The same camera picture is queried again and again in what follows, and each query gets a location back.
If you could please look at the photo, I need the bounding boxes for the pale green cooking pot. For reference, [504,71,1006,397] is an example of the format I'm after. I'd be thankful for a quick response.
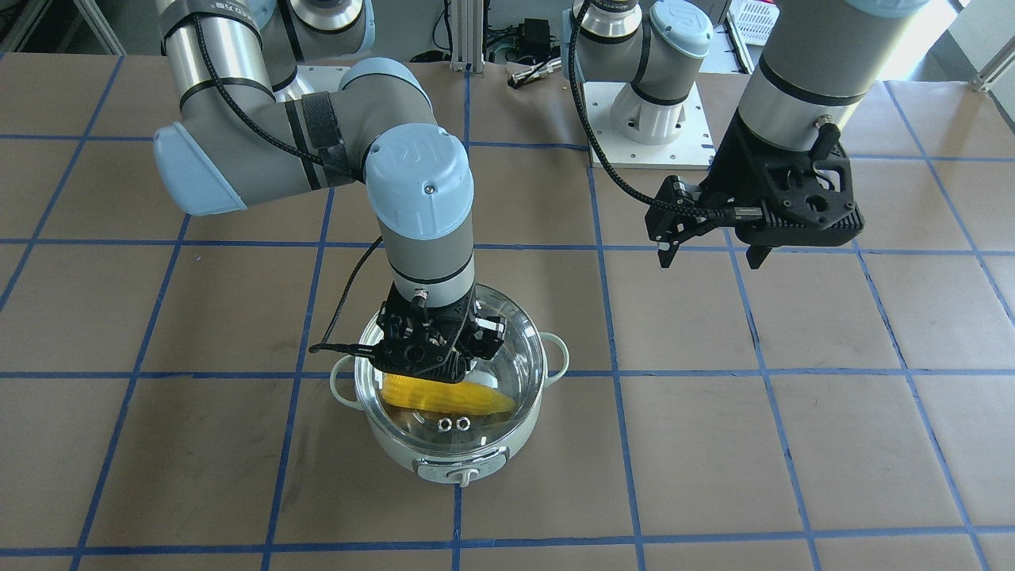
[329,332,570,487]

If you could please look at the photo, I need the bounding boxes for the white plastic basket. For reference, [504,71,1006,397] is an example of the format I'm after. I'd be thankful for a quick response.
[729,1,780,46]

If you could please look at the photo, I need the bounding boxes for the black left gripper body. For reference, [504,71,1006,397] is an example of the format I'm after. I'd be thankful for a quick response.
[701,113,865,248]

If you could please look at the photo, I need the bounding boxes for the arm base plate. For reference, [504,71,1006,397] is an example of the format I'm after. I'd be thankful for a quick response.
[274,65,350,102]
[583,81,714,170]

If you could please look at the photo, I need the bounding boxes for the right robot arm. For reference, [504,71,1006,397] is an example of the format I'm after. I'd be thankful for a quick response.
[155,1,505,383]

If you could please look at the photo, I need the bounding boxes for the glass pot lid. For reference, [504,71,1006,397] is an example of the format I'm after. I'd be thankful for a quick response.
[353,283,546,455]

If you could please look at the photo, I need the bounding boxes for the black power adapter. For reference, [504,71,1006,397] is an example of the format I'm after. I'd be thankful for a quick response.
[517,18,552,53]

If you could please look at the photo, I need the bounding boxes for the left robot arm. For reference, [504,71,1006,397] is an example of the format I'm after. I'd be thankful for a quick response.
[561,1,925,270]

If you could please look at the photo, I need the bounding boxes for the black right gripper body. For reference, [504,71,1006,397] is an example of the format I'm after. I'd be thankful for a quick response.
[374,285,475,383]

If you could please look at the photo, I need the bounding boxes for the yellow corn cob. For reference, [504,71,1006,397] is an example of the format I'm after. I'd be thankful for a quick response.
[380,374,515,416]

